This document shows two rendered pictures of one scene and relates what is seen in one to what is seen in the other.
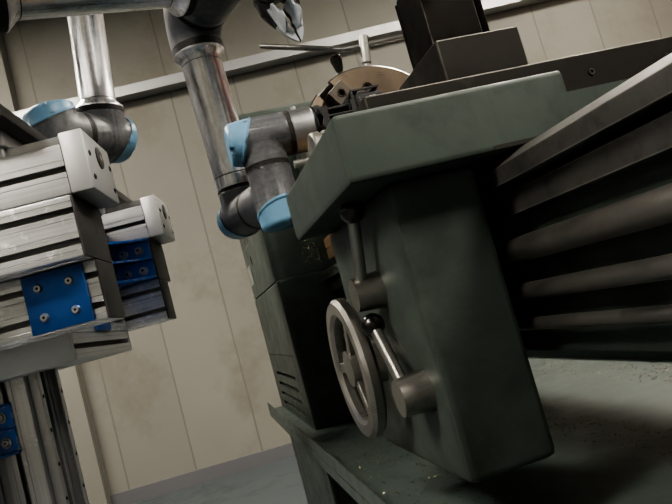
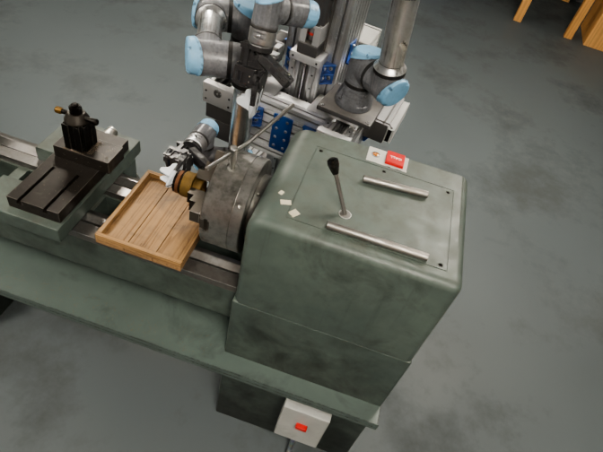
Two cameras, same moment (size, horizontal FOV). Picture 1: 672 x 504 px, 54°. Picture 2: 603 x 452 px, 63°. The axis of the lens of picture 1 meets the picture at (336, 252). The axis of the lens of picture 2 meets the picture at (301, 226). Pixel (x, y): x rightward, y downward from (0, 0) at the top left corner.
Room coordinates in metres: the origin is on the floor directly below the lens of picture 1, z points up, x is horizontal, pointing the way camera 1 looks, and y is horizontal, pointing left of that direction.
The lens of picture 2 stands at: (1.93, -1.14, 2.19)
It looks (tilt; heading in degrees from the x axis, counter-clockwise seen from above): 45 degrees down; 108
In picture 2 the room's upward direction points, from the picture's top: 15 degrees clockwise
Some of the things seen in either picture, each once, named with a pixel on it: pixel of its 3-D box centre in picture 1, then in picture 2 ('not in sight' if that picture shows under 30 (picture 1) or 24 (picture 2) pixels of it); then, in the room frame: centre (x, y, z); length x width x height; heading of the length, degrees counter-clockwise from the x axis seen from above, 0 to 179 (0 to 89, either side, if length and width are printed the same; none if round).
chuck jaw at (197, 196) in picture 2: not in sight; (199, 208); (1.31, -0.24, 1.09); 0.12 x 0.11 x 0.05; 103
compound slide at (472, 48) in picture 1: (449, 89); (89, 152); (0.79, -0.19, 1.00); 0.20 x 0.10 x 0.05; 13
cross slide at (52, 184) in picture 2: (516, 108); (73, 169); (0.78, -0.26, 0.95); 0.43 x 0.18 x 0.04; 103
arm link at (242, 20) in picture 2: not in sight; (245, 18); (0.95, 0.50, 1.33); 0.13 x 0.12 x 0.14; 34
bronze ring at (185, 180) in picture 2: not in sight; (189, 185); (1.21, -0.17, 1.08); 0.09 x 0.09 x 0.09; 13
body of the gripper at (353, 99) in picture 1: (349, 118); (182, 157); (1.11, -0.08, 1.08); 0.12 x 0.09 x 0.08; 102
